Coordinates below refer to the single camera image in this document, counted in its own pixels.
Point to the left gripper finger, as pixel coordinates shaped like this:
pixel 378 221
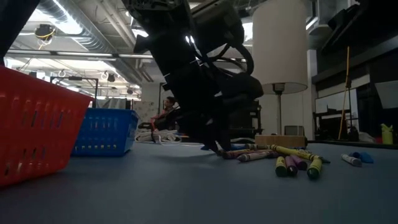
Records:
pixel 205 133
pixel 225 133

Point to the purple crayon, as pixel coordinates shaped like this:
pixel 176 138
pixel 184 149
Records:
pixel 236 153
pixel 300 162
pixel 255 156
pixel 291 165

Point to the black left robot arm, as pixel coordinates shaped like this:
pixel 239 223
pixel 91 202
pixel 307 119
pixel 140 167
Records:
pixel 161 37

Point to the small blue crayon piece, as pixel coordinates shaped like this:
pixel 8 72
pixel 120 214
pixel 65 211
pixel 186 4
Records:
pixel 205 147
pixel 367 157
pixel 237 147
pixel 354 154

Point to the black equipment rack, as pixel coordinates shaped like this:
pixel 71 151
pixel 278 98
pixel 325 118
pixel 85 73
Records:
pixel 245 118

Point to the person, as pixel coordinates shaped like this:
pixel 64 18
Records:
pixel 169 104

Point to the red object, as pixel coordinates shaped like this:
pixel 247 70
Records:
pixel 154 121

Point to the blue-grey table mat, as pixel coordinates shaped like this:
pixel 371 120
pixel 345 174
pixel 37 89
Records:
pixel 186 193

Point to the small grey box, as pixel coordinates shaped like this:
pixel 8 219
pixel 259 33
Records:
pixel 293 130

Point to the white-shade wooden-base table lamp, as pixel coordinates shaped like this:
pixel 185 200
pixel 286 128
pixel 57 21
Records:
pixel 280 46

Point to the blue plastic basket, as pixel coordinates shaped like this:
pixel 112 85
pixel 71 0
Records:
pixel 105 133

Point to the white board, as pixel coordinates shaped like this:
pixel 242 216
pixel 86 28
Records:
pixel 329 102

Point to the yellow pole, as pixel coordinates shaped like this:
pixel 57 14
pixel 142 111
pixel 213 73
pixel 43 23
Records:
pixel 343 93

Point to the long ceiling light fixture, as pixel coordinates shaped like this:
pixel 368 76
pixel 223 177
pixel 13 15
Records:
pixel 77 54

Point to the yellow-green bottle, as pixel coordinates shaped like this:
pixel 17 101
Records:
pixel 387 133

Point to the red plastic basket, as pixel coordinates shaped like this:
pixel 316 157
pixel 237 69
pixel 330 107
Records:
pixel 37 124

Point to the small black metal frame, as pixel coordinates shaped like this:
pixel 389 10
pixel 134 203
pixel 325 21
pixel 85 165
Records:
pixel 96 93

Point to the silver ceiling air duct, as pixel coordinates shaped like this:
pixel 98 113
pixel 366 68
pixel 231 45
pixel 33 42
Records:
pixel 77 28

